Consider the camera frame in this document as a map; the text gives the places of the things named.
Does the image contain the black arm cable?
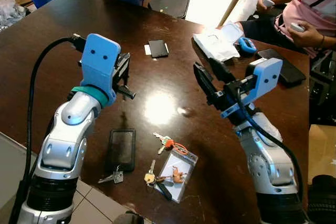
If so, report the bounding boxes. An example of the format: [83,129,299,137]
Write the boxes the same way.
[8,35,87,224]
[228,85,306,198]

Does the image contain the person's left hand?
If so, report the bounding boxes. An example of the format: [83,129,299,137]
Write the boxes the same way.
[288,22,324,49]

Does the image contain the keys with red tag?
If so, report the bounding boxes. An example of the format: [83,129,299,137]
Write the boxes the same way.
[153,132,188,155]

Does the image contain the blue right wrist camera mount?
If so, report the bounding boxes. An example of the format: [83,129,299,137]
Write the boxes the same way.
[220,58,284,119]

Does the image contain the clear plastic bags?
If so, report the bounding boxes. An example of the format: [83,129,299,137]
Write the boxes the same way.
[0,0,27,28]

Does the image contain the grey robot foot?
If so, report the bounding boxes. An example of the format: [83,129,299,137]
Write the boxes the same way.
[112,211,143,224]

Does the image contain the black slim smartphone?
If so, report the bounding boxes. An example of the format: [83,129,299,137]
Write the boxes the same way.
[257,48,307,88]

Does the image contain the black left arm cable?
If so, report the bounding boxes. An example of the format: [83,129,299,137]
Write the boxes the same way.
[8,35,87,224]

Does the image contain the clear badge holder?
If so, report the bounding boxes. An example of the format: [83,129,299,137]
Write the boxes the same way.
[156,148,199,204]

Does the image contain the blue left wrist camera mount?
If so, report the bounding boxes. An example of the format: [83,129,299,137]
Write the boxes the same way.
[79,33,122,101]

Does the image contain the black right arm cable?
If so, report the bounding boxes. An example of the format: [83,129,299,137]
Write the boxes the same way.
[228,85,306,198]

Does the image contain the silver keys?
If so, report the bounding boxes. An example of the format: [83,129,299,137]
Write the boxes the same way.
[98,166,124,185]

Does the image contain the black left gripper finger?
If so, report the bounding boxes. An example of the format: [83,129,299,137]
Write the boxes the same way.
[115,52,131,78]

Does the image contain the white plastic bag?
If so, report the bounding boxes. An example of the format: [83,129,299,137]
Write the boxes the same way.
[193,22,245,62]

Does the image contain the black metal frame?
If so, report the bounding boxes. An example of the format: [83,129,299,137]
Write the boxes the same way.
[310,51,336,126]

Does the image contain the blue ring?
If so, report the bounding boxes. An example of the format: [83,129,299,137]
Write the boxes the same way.
[239,37,258,57]

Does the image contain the brass key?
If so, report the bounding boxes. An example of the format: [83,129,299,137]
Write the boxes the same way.
[144,160,157,185]

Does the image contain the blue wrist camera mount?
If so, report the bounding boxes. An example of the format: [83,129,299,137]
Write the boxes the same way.
[220,58,284,119]
[79,33,122,101]

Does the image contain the black phone with thick case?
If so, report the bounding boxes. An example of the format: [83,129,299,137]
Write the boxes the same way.
[105,129,137,173]

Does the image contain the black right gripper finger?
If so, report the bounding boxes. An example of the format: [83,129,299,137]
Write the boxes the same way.
[193,61,222,112]
[208,56,237,86]

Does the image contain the black rubber tyre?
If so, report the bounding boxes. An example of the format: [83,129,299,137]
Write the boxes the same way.
[307,174,336,224]

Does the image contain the person's right hand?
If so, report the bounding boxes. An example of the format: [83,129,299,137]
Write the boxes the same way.
[256,0,275,16]

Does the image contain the person in pink shirt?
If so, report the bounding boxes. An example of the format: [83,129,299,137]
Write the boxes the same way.
[235,0,336,59]

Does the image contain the black chair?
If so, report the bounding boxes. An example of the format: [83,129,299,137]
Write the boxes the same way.
[149,0,191,19]

